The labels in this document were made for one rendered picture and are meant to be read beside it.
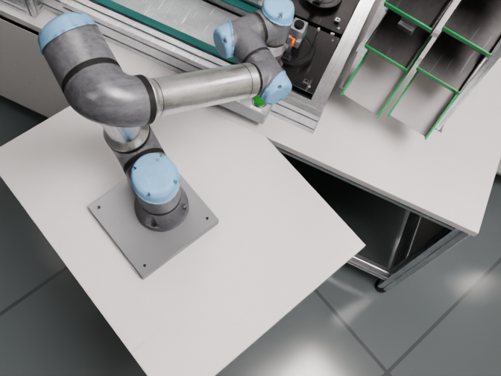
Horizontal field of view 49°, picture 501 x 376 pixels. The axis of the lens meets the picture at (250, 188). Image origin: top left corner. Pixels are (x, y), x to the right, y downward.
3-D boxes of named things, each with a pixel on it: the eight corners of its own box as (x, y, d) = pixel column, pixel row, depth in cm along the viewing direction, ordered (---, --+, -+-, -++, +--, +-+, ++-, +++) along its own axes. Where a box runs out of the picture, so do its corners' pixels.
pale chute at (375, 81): (379, 116, 164) (378, 118, 160) (342, 93, 166) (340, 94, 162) (436, 31, 153) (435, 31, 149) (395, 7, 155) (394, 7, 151)
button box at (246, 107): (262, 124, 169) (265, 114, 163) (201, 97, 170) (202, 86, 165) (271, 107, 171) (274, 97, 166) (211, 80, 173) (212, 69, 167)
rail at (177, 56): (312, 133, 174) (320, 116, 164) (66, 22, 181) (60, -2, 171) (319, 120, 176) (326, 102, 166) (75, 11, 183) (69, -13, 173)
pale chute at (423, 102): (426, 137, 163) (426, 139, 159) (388, 113, 165) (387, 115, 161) (486, 53, 152) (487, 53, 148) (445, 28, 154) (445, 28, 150)
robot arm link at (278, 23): (253, -2, 125) (285, -14, 127) (248, 30, 135) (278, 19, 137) (271, 23, 122) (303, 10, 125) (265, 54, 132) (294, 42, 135)
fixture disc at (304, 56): (303, 75, 169) (305, 71, 167) (262, 57, 170) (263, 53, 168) (320, 43, 175) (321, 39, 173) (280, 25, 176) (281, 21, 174)
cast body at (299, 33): (297, 49, 166) (302, 33, 160) (284, 43, 166) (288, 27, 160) (308, 29, 169) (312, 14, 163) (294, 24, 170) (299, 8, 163)
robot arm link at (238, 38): (235, 57, 120) (278, 39, 123) (211, 19, 123) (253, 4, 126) (232, 77, 127) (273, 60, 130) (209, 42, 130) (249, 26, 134)
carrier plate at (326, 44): (311, 98, 169) (312, 93, 167) (241, 66, 170) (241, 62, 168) (338, 42, 178) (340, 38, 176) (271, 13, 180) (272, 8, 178)
